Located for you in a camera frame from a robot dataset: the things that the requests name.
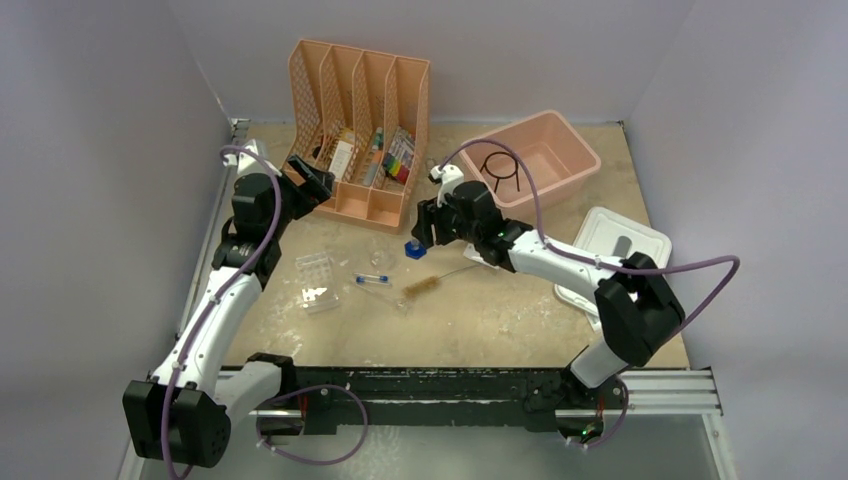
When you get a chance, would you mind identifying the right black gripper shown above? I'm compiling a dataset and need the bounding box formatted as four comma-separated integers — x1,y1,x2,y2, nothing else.
413,194,482,250

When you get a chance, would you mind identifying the blue hexagonal base cylinder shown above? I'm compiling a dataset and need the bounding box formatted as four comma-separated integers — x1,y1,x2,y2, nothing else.
404,239,427,260

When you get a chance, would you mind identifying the clear glass beaker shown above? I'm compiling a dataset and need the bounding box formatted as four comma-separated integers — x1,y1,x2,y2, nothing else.
368,236,397,272

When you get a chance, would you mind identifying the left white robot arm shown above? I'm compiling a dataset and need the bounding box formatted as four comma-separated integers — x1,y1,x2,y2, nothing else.
122,141,335,468

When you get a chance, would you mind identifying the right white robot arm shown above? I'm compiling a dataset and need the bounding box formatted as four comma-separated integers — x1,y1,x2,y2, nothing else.
411,181,685,407

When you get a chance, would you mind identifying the white orange box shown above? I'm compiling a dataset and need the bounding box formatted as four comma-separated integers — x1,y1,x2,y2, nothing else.
328,128,355,181

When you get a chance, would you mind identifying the green capped tube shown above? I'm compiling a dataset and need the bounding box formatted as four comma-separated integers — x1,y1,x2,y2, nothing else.
361,127,384,187

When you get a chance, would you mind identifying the test tube brush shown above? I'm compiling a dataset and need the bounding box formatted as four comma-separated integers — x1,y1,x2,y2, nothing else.
402,264,477,301

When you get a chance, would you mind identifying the clear test tube rack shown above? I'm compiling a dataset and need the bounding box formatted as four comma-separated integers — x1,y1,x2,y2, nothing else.
295,252,340,314

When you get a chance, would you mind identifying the orange plastic file organizer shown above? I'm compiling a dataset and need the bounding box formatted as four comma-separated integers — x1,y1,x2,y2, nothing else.
288,39,431,234

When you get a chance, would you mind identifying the blue capped test tube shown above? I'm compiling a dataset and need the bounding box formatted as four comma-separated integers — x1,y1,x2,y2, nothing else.
354,274,391,285

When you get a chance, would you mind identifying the black wire tripod stand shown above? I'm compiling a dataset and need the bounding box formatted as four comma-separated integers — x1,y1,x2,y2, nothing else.
479,150,523,200

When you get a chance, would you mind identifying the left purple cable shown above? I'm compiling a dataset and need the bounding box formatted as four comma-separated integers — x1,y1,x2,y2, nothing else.
158,145,370,478

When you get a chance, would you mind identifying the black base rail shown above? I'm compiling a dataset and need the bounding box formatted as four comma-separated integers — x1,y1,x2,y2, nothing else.
259,366,628,442

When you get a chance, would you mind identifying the aluminium frame rail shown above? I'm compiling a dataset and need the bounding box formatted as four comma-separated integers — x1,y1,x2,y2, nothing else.
621,369,723,415

